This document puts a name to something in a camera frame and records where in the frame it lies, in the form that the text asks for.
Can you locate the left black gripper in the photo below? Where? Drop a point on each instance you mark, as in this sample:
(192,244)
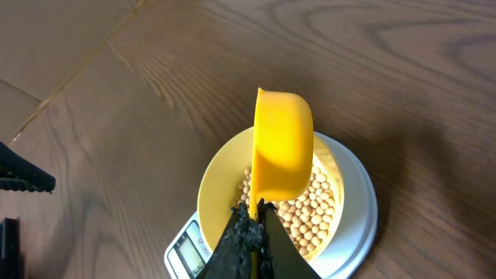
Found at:
(17,174)

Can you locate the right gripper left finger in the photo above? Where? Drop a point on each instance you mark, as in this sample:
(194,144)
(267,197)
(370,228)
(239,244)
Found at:
(236,254)

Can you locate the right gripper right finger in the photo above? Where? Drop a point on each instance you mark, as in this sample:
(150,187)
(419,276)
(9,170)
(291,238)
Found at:
(278,257)

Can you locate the yellow measuring scoop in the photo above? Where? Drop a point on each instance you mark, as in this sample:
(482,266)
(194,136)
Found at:
(283,142)

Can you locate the white digital kitchen scale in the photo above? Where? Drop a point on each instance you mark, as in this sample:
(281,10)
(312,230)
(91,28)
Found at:
(342,257)

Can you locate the soybeans in yellow bowl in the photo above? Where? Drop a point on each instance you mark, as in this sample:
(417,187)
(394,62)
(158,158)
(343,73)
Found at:
(307,219)

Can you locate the yellow bowl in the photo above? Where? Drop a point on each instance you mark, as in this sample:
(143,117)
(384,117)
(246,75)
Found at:
(226,183)

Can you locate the brown cardboard panel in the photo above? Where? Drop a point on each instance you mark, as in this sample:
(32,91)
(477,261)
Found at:
(45,43)

